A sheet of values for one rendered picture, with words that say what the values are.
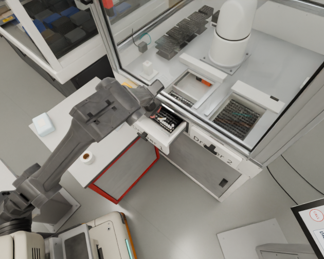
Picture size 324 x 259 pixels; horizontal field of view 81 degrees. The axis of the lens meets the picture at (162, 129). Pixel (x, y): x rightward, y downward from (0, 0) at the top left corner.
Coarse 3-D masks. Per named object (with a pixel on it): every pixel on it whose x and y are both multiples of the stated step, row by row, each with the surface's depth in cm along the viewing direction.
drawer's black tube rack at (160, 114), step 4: (160, 108) 110; (164, 108) 110; (156, 112) 109; (160, 112) 109; (164, 112) 109; (168, 112) 108; (160, 116) 107; (164, 116) 107; (168, 116) 111; (172, 116) 107; (176, 116) 107; (164, 120) 109; (168, 120) 109; (172, 120) 105; (176, 120) 105; (180, 120) 106; (168, 124) 104; (176, 124) 108; (164, 128) 107
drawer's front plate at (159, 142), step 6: (132, 126) 112; (138, 126) 104; (144, 126) 101; (150, 132) 99; (150, 138) 104; (156, 138) 97; (156, 144) 104; (162, 144) 97; (168, 144) 95; (162, 150) 104; (168, 150) 100
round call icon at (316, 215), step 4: (316, 208) 68; (308, 212) 70; (312, 212) 69; (316, 212) 68; (320, 212) 67; (312, 216) 69; (316, 216) 68; (320, 216) 67; (312, 220) 68; (316, 220) 68; (320, 220) 67
